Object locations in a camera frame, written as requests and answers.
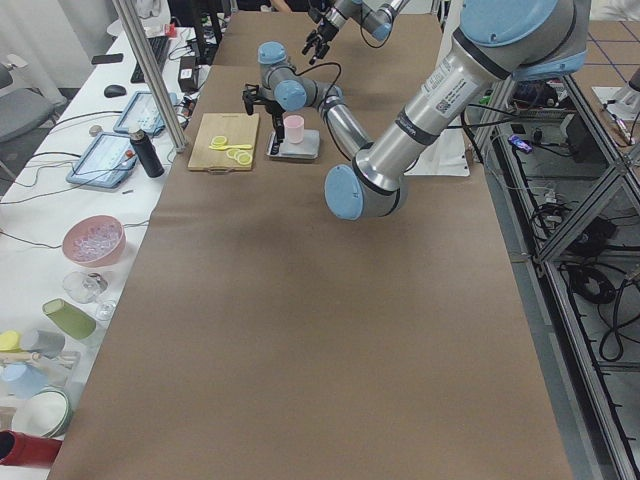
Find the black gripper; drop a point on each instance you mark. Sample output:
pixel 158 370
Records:
pixel 329 27
pixel 273 108

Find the pink plastic cup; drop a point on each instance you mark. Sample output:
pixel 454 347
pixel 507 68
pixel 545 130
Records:
pixel 294 127

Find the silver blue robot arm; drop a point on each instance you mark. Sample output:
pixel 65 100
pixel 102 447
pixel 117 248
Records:
pixel 377 22
pixel 526 40

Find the silver kitchen scale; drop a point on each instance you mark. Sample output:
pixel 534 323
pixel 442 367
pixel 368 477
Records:
pixel 306 151

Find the green cup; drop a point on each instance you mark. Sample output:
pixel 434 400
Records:
pixel 70 319

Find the grey cup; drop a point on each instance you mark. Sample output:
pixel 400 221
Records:
pixel 47 343

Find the yellow cup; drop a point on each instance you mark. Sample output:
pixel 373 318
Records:
pixel 10 341

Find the light blue cup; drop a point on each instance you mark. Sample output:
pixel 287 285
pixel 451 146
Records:
pixel 24 380

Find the bamboo cutting board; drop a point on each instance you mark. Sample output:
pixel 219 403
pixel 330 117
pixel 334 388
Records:
pixel 239 128

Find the yellow plastic knife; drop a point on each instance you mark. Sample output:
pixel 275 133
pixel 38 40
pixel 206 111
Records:
pixel 222 147

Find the teach pendant far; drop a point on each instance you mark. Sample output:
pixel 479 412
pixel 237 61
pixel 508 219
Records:
pixel 140 110

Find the teach pendant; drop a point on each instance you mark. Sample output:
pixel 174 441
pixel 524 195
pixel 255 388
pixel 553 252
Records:
pixel 107 162
pixel 140 110

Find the black water bottle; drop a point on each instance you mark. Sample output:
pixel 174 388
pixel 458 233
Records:
pixel 145 151

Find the black computer mouse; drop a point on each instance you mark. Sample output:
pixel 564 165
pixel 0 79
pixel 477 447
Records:
pixel 114 90

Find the teach pendant near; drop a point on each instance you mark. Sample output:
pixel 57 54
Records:
pixel 107 162

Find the pink bowl with ice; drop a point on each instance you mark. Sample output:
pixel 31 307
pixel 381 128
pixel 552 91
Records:
pixel 95 241

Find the smartphone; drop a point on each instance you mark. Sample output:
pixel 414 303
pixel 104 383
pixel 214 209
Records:
pixel 519 144

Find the wine glass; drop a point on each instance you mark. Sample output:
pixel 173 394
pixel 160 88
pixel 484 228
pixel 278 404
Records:
pixel 90 288

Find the white green rim bowl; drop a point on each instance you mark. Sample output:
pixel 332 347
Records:
pixel 47 414

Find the red cylinder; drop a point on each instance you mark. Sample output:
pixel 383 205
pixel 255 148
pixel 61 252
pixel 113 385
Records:
pixel 20 449

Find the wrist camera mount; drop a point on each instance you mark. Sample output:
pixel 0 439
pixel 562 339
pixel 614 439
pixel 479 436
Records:
pixel 251 97

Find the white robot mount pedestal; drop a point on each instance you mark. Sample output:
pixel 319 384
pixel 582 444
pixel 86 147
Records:
pixel 449 161

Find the aluminium frame post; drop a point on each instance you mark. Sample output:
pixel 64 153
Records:
pixel 143 54

